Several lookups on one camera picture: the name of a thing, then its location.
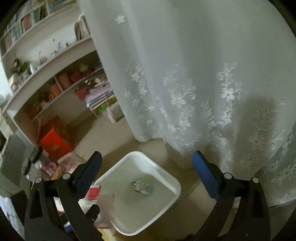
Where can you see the pink hanging basket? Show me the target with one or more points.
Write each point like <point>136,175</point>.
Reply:
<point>81,93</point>

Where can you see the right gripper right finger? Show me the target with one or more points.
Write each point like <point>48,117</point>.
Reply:
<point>251,221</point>

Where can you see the pile of papers and box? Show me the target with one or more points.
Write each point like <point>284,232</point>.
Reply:
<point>101,99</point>

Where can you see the floral tablecloth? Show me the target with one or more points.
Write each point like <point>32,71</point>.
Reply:
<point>76,208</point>

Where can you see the pink flower pot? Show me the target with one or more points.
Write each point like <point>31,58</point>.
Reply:
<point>64,81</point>
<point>55,90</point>

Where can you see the red gift box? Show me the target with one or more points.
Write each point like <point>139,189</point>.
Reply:
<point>56,139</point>

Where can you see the white bookshelf unit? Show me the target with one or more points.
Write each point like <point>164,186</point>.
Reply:
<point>37,47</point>

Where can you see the clear jar with nuts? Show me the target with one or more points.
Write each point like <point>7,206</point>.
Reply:
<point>29,170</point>

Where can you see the white floral lace curtain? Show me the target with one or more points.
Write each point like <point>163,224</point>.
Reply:
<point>213,76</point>

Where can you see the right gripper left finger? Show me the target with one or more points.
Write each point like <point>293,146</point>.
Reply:
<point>85,173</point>

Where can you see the grey striped sofa cover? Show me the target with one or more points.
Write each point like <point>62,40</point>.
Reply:
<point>12,159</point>

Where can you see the purple label snack jar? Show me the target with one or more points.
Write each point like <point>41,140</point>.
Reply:
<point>49,169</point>

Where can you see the white plastic trash bin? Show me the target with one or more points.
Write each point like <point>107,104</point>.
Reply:
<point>132,211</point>

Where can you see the upright books on shelf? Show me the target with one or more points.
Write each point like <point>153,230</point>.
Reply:
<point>81,28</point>

